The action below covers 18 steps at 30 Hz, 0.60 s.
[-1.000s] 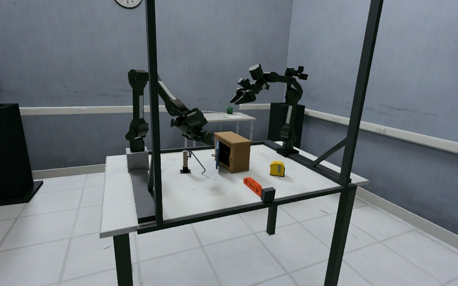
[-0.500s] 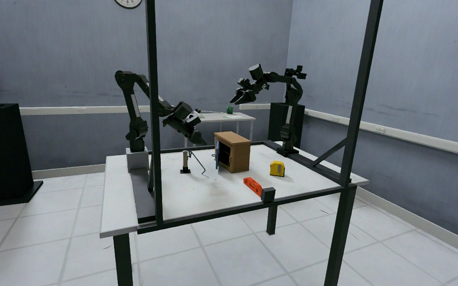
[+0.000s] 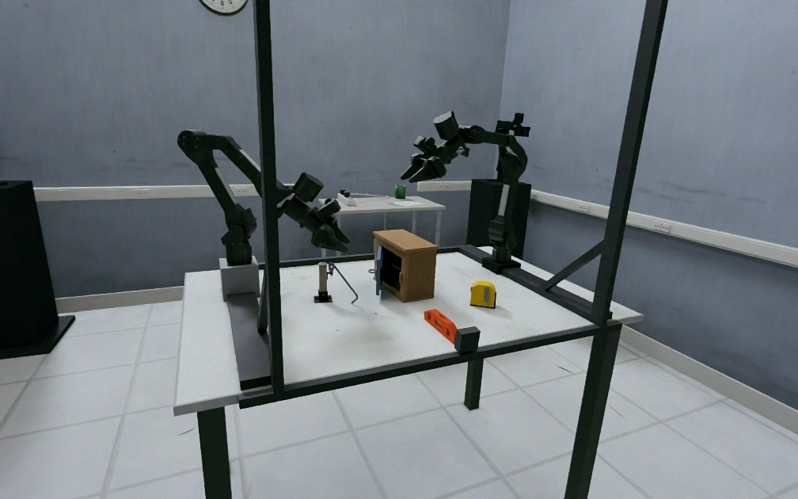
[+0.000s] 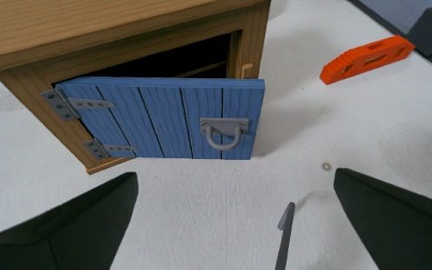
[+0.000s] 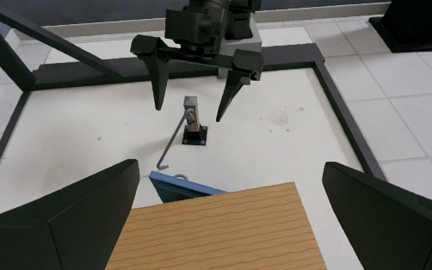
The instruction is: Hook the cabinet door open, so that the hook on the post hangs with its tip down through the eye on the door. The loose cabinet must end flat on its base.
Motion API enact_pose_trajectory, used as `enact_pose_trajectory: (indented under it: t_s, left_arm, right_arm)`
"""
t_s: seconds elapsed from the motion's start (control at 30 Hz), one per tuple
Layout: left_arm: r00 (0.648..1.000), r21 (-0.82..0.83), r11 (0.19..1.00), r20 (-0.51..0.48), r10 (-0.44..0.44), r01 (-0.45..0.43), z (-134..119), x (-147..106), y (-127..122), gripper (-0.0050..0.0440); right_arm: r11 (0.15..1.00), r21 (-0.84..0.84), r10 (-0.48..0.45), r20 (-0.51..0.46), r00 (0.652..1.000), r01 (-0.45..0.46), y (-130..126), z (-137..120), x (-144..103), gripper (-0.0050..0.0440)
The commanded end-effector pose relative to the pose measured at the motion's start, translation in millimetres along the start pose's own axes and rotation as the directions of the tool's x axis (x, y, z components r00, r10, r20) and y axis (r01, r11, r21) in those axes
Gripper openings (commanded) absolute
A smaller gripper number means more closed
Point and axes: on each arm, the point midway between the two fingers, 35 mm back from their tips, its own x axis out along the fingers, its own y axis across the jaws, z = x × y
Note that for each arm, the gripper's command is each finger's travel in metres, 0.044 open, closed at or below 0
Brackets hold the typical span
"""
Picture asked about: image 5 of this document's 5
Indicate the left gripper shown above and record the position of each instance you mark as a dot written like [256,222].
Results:
[155,54]

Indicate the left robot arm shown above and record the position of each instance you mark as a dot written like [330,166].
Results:
[196,27]

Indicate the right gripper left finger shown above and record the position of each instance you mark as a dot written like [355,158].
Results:
[75,228]

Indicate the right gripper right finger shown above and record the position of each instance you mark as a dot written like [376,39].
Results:
[388,227]

